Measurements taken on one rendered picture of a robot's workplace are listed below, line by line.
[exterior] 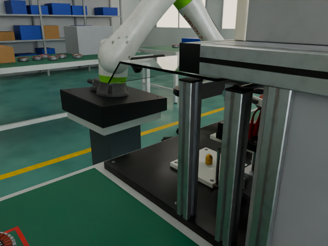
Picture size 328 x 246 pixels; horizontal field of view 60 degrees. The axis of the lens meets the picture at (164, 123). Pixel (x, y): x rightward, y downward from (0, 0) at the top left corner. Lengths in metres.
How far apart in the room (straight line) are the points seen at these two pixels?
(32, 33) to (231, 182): 6.49
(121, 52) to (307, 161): 0.84
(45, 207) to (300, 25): 0.62
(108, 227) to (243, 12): 0.48
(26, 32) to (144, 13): 5.74
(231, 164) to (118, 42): 0.76
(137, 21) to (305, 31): 0.74
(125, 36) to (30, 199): 0.65
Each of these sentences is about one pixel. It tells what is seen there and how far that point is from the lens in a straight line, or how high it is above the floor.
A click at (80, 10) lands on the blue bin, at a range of 7.24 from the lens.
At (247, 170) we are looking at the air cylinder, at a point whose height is 0.82.
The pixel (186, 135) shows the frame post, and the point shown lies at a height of 0.95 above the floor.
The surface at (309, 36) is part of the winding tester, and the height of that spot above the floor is 1.13.
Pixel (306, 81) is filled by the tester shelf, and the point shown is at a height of 1.08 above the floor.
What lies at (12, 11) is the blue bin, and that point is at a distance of 6.72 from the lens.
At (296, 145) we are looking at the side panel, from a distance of 0.40.
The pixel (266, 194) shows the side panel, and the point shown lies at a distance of 0.44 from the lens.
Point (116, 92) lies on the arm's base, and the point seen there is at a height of 0.85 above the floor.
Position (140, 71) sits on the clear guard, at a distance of 0.72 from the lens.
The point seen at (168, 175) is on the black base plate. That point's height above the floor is 0.77.
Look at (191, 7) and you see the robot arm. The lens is 1.33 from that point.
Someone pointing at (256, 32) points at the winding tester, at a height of 1.13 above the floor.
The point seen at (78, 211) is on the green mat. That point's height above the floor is 0.75.
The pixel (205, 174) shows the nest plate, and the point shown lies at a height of 0.78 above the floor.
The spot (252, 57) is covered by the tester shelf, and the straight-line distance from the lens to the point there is 0.39.
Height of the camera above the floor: 1.15
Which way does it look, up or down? 20 degrees down
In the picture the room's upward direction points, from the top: straight up
